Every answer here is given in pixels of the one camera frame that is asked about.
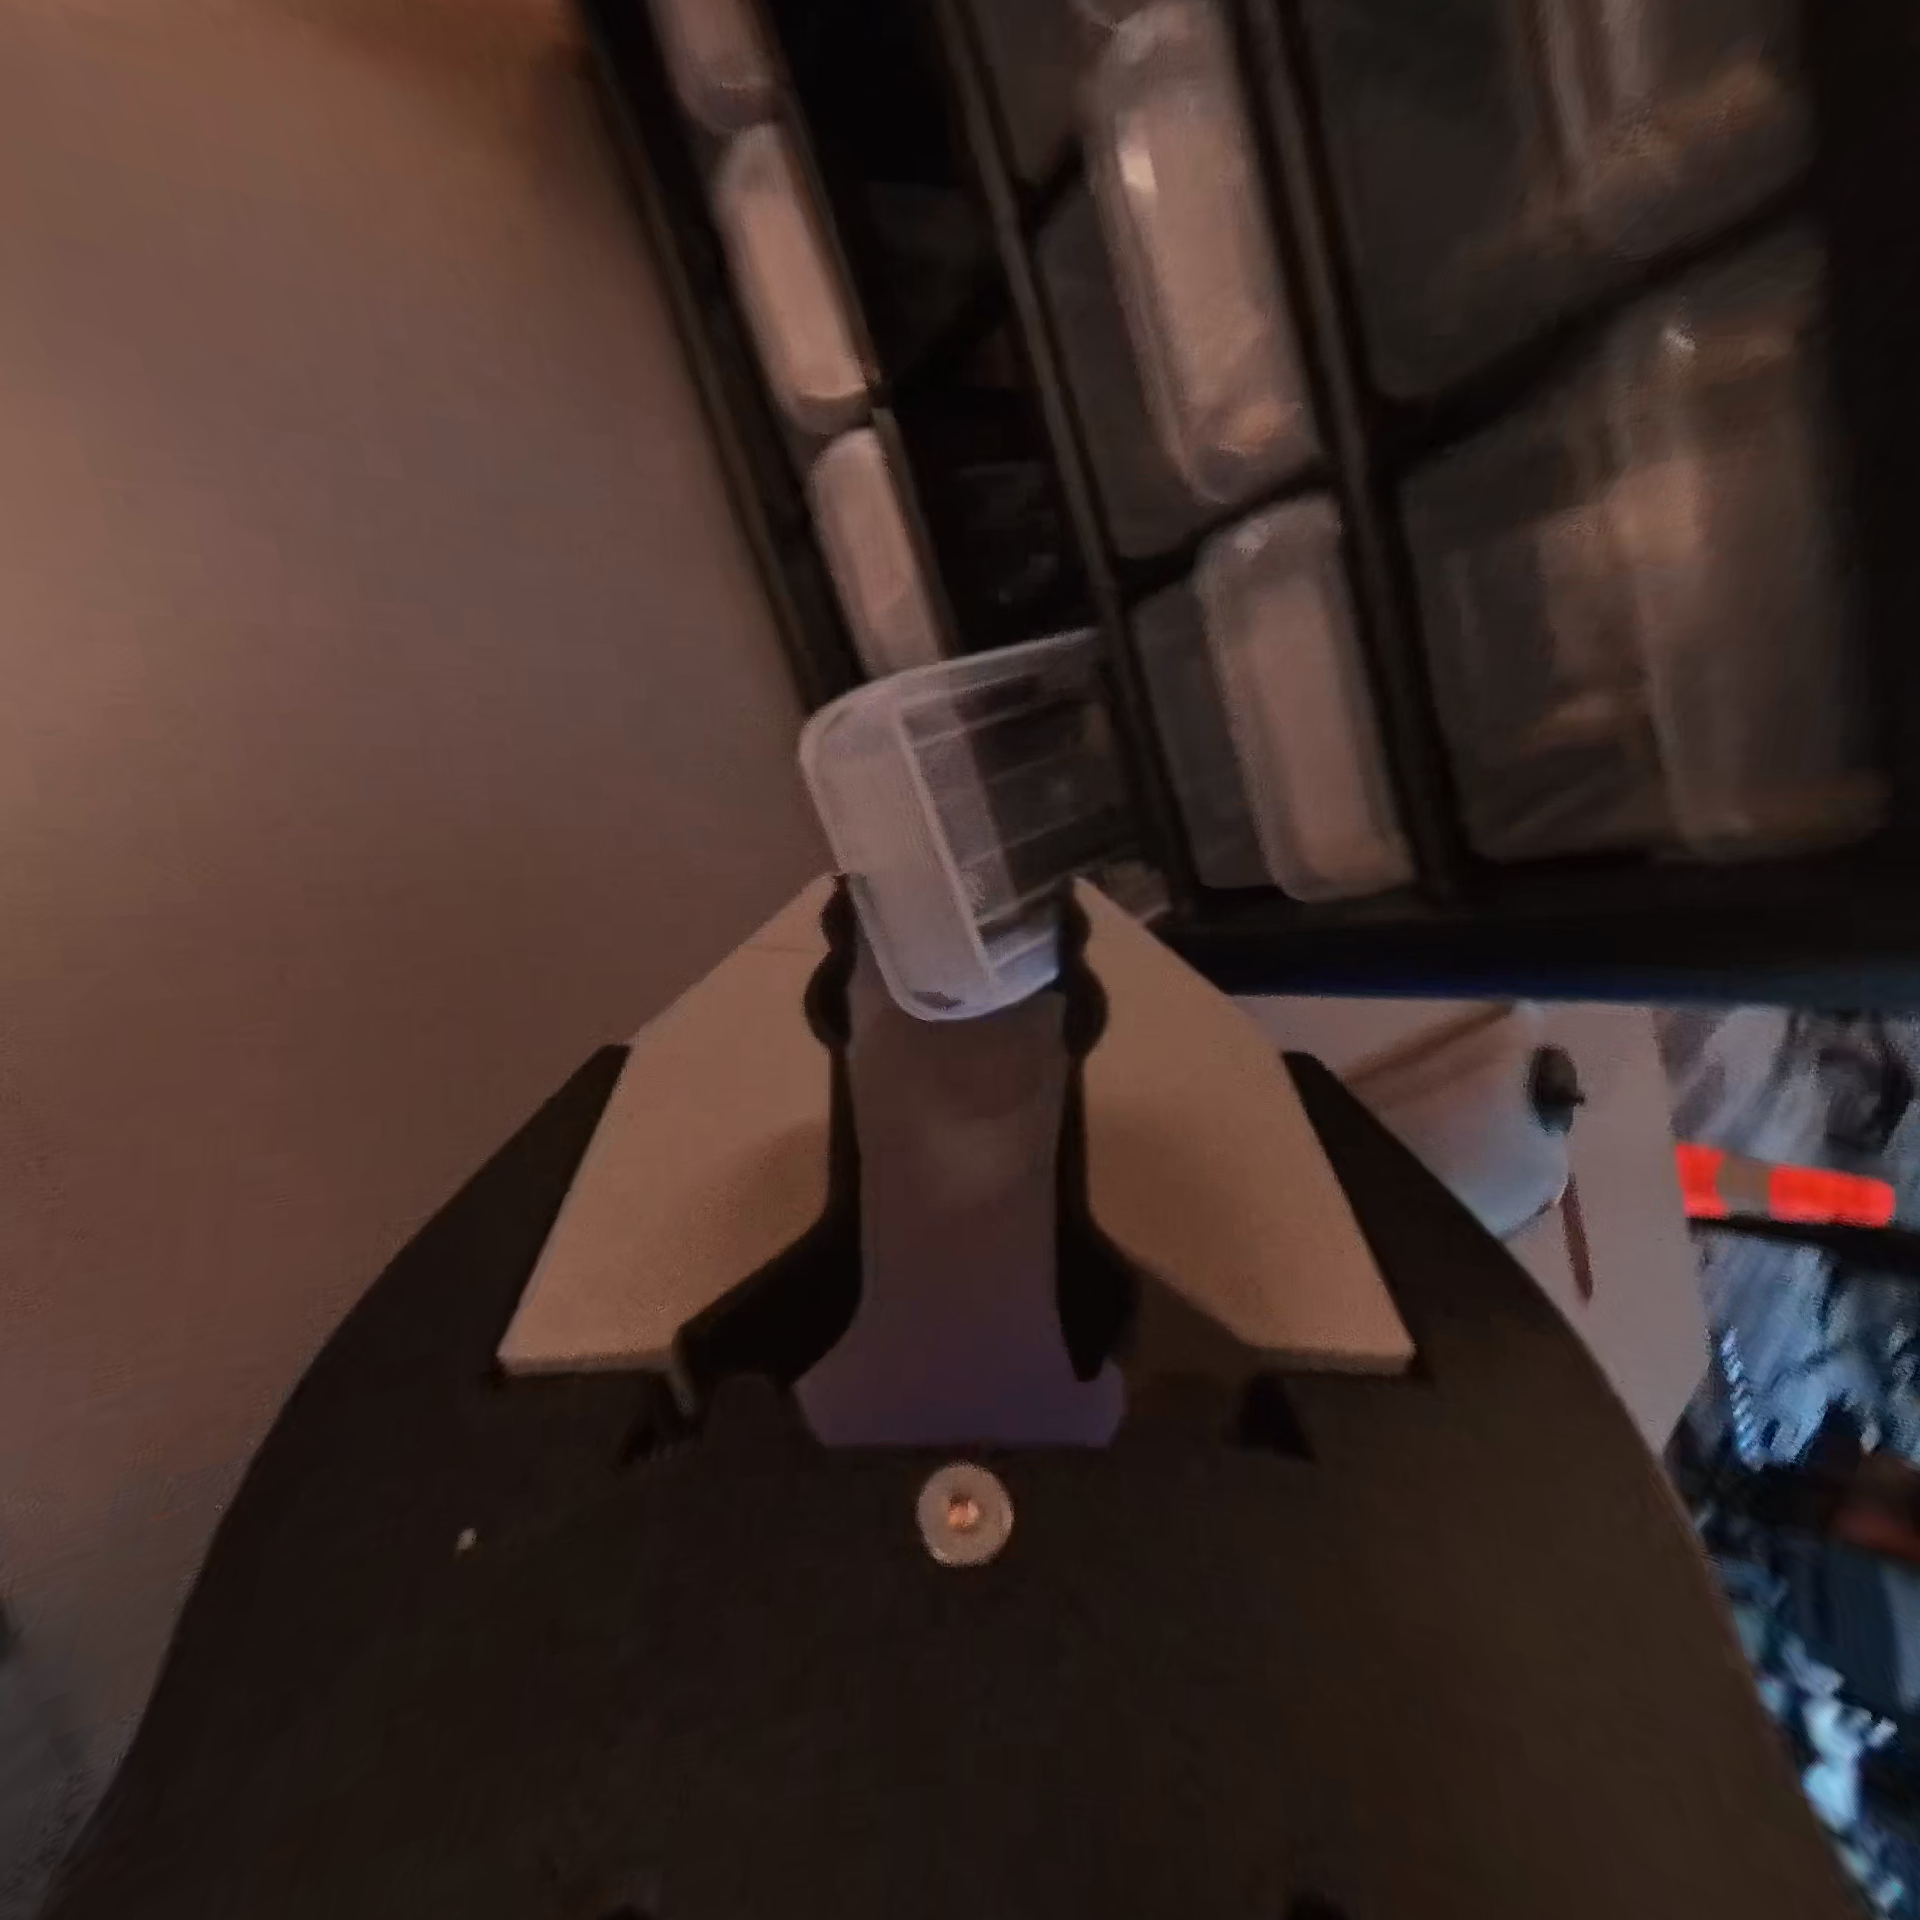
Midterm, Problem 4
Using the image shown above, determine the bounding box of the clear plastic drawer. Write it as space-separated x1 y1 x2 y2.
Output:
798 628 1169 1028

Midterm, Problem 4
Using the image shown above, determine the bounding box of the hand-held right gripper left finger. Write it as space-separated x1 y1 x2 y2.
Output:
498 878 870 1388

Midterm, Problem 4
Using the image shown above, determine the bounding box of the grid of clear drawers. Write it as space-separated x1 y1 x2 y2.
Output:
647 0 1896 906

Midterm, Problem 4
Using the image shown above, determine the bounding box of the black drawer cabinet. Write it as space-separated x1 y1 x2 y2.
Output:
576 0 1920 1006

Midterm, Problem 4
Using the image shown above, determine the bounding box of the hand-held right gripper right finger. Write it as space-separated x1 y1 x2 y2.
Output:
1056 879 1420 1381

